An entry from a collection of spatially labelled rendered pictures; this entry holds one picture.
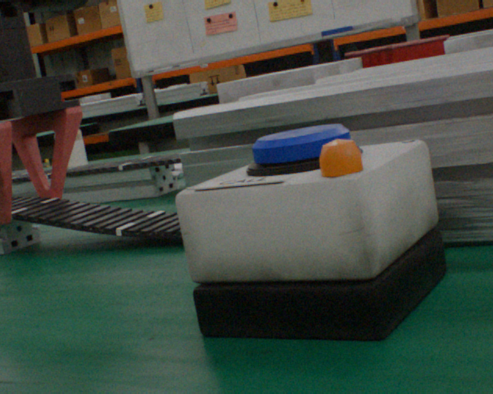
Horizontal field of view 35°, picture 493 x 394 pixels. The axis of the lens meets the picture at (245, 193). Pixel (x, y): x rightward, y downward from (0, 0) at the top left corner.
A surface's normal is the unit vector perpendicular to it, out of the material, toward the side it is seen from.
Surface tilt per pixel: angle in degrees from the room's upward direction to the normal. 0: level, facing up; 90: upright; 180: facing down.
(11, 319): 0
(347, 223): 90
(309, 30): 90
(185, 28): 90
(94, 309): 0
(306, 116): 90
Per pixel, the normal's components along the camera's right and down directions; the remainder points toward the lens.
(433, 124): -0.50, 0.22
